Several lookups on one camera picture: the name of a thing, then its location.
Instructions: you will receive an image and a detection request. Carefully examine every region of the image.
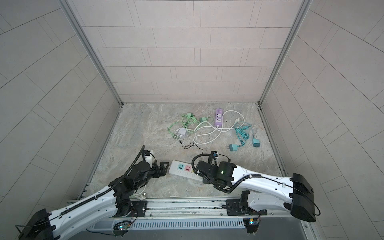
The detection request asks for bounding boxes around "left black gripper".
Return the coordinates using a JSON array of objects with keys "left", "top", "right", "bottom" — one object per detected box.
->
[{"left": 134, "top": 162, "right": 171, "bottom": 191}]

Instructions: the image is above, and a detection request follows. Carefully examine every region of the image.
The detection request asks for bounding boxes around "white multicolour power strip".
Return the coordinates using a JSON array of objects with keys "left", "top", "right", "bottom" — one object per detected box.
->
[{"left": 169, "top": 160, "right": 203, "bottom": 182}]

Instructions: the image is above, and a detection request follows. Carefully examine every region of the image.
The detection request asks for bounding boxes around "black usb cable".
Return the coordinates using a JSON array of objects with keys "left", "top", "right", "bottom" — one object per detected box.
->
[{"left": 178, "top": 138, "right": 205, "bottom": 155}]

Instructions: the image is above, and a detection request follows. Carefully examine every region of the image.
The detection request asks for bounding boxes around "white usb cable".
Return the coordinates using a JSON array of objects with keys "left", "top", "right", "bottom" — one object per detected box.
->
[{"left": 175, "top": 125, "right": 199, "bottom": 140}]

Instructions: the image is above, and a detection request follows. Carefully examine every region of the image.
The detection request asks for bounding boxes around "white charger with black cable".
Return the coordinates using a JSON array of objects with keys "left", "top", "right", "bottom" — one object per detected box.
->
[{"left": 144, "top": 150, "right": 155, "bottom": 167}]

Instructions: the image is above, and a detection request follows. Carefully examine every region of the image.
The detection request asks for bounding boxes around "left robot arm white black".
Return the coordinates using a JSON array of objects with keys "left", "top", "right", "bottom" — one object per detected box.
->
[{"left": 16, "top": 161, "right": 170, "bottom": 240}]

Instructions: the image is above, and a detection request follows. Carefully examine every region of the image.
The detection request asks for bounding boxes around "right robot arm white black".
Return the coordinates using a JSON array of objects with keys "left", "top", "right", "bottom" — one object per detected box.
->
[{"left": 191, "top": 158, "right": 321, "bottom": 223}]

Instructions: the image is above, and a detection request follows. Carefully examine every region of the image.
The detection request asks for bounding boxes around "teal charger plug left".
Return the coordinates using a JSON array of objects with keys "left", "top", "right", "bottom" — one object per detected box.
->
[{"left": 229, "top": 144, "right": 240, "bottom": 152}]

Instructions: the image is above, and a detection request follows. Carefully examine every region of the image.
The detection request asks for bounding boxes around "teal charger plug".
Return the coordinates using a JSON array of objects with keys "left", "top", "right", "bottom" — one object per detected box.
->
[
  {"left": 229, "top": 144, "right": 240, "bottom": 152},
  {"left": 253, "top": 139, "right": 261, "bottom": 148}
]

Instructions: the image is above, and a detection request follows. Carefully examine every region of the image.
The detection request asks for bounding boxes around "teal charger plug right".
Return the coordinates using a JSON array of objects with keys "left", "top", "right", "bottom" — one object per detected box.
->
[{"left": 253, "top": 139, "right": 261, "bottom": 148}]

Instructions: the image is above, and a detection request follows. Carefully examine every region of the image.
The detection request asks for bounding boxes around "green charger plug centre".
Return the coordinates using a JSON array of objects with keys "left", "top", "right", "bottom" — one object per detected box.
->
[{"left": 200, "top": 117, "right": 208, "bottom": 123}]

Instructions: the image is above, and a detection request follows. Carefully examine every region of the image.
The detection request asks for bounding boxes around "left circuit board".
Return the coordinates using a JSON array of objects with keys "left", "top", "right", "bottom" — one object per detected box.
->
[{"left": 113, "top": 221, "right": 131, "bottom": 231}]

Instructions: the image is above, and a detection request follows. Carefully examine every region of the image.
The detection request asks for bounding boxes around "circuit board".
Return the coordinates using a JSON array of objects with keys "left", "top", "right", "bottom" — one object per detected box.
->
[
  {"left": 243, "top": 218, "right": 260, "bottom": 234},
  {"left": 113, "top": 221, "right": 131, "bottom": 231}
]

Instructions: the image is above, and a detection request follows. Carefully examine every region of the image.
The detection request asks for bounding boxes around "right circuit board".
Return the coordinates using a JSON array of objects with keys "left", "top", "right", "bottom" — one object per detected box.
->
[{"left": 243, "top": 218, "right": 260, "bottom": 234}]

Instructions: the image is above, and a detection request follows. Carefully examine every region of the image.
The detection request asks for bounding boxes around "purple power strip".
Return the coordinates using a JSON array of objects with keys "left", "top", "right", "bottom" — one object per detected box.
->
[{"left": 215, "top": 108, "right": 223, "bottom": 128}]

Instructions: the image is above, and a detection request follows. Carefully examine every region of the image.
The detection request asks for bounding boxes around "teal cable bundle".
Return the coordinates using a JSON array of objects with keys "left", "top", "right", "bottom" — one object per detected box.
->
[{"left": 233, "top": 124, "right": 253, "bottom": 147}]

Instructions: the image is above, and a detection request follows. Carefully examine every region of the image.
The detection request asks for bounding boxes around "aluminium mounting rail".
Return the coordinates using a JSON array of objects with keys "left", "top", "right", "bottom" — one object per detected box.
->
[{"left": 83, "top": 194, "right": 293, "bottom": 235}]

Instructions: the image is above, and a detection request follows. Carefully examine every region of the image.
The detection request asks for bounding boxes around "white purple strip cord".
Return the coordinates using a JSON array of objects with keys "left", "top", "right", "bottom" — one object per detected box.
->
[{"left": 192, "top": 110, "right": 246, "bottom": 145}]

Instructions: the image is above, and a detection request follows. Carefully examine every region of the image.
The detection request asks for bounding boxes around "green multi-head cable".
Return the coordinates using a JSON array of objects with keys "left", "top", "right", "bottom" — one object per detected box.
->
[{"left": 167, "top": 115, "right": 201, "bottom": 140}]

